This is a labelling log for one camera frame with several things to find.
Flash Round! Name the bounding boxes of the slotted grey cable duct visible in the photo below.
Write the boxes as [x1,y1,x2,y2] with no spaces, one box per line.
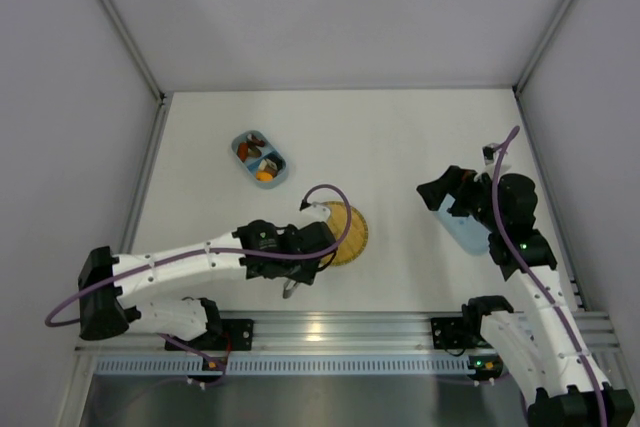
[94,354,479,376]

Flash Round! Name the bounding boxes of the round bamboo plate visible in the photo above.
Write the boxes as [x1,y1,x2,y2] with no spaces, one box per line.
[320,201,369,269]

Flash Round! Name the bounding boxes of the metal tongs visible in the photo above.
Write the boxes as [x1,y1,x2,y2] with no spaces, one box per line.
[282,280,300,299]

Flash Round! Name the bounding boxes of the dark grilled fish food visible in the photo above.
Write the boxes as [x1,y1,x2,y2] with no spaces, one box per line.
[246,133,266,147]

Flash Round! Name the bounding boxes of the light blue lunch box lid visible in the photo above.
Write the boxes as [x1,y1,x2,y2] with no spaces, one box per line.
[434,209,490,256]

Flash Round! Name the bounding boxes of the light blue lunch box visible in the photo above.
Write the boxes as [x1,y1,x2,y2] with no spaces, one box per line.
[230,130,289,190]

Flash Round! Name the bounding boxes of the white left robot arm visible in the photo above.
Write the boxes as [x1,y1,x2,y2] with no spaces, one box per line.
[78,220,336,342]

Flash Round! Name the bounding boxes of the orange fish-shaped food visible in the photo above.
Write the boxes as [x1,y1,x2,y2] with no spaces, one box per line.
[256,171,274,182]

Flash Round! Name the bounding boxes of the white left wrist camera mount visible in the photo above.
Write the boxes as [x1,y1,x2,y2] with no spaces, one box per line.
[299,201,331,222]

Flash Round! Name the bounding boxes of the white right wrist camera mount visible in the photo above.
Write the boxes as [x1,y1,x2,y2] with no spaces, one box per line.
[481,143,510,178]

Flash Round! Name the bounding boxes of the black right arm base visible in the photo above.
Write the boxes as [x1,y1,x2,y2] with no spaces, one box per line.
[430,316,487,352]

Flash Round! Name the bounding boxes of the rice sushi roll piece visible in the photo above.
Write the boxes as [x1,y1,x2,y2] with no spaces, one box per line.
[265,156,284,172]

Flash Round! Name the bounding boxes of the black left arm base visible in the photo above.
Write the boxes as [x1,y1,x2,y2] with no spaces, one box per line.
[179,318,254,352]

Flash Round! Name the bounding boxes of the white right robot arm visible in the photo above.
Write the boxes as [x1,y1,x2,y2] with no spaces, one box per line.
[416,166,635,426]

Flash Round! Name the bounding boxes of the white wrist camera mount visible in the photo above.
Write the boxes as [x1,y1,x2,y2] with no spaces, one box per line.
[481,143,510,178]
[299,201,331,222]

